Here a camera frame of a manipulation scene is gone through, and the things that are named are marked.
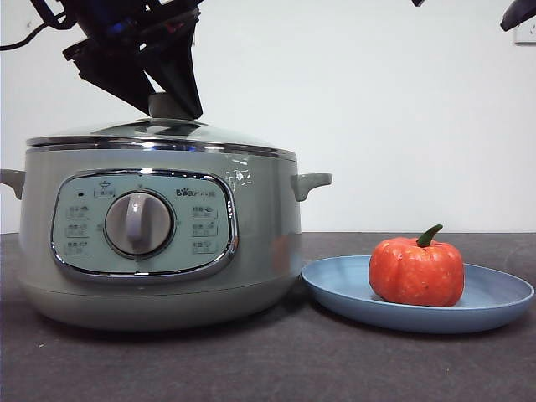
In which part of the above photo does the pale green electric steamer pot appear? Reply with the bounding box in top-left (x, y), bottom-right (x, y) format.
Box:
top-left (0, 142), bottom-right (333, 332)

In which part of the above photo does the orange pumpkin with green stem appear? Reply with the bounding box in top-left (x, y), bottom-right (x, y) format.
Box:
top-left (368, 224), bottom-right (466, 308)

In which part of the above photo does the glass lid with green knob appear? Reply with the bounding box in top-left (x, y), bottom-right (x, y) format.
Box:
top-left (25, 92), bottom-right (296, 160)

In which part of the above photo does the blue round plate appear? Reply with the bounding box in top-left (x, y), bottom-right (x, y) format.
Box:
top-left (300, 255), bottom-right (536, 335)

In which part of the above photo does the white wall socket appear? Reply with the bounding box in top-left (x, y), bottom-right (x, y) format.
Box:
top-left (513, 18), bottom-right (536, 46)

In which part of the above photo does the black cable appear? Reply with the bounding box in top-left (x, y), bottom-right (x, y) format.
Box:
top-left (0, 0), bottom-right (79, 52)

